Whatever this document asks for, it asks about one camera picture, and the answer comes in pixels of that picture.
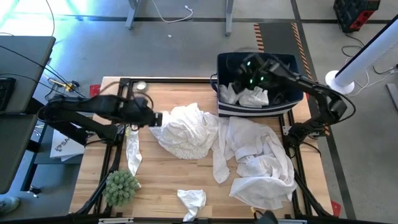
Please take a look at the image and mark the navy fabric storage bin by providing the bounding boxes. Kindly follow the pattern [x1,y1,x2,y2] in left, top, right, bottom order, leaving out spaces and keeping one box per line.
[210,52,305,118]

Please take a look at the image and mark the yellow clamp tool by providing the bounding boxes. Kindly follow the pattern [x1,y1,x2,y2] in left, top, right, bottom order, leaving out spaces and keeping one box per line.
[48,77,81,93]

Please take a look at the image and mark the white textured shirt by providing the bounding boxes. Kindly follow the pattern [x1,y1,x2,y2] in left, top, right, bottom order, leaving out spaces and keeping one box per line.
[148,102,220,161]

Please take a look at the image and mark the black and red crate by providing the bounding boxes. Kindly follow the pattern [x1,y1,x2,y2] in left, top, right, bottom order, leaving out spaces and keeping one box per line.
[333,0,382,34]

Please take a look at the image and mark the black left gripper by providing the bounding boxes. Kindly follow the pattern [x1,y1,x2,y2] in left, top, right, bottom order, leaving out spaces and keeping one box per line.
[123,96,164,128]

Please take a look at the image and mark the white tower fan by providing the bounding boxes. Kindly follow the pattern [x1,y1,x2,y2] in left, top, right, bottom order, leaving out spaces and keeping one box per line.
[324,22,398,96]

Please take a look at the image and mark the white paper with logo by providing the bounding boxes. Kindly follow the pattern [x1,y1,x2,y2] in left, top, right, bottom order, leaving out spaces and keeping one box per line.
[49,129,85,162]

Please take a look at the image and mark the plain grey desk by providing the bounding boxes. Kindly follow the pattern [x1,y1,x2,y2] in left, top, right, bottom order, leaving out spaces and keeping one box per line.
[0,114,39,195]

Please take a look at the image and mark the green artificial plant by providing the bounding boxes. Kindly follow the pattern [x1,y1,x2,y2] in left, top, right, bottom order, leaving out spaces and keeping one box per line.
[101,169,140,207]

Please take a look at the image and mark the grey desk with cables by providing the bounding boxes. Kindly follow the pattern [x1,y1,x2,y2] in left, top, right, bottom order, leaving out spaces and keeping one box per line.
[0,35,57,114]

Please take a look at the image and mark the small black caster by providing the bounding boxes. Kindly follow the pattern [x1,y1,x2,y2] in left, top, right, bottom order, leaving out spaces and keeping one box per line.
[27,185,42,198]

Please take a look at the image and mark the white floor cable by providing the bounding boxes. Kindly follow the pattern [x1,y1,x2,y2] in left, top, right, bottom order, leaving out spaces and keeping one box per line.
[150,0,194,24]

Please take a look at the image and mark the grey desk leg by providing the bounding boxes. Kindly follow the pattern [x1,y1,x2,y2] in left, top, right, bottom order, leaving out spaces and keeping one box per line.
[224,0,234,37]
[126,0,141,30]

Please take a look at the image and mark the large white shirt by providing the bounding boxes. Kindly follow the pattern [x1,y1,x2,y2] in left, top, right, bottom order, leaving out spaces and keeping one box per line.
[212,115,299,211]

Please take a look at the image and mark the long white sock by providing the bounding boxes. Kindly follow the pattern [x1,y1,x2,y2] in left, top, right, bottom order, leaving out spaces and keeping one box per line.
[125,129,143,189]

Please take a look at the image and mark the black floor cable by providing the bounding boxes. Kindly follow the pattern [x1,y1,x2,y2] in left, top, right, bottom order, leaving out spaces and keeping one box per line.
[341,32,398,75]

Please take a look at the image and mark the black keyboard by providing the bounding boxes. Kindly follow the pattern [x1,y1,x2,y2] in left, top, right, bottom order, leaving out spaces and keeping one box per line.
[0,77,16,111]

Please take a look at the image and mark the dark mat hazard stripes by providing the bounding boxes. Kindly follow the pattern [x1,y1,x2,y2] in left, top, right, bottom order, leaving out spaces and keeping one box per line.
[253,22,327,125]

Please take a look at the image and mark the small white cloth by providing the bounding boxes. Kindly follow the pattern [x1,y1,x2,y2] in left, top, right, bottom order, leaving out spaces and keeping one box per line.
[176,189,207,222]

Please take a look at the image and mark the black metal table frame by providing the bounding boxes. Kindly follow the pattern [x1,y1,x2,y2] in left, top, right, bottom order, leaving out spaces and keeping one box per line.
[70,77,335,224]

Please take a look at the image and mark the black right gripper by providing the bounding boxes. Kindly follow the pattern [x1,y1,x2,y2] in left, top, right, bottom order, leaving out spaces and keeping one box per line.
[234,55,276,90]

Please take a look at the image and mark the person's shoe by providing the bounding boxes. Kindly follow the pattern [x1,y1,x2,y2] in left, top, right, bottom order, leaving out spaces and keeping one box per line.
[0,196,20,214]

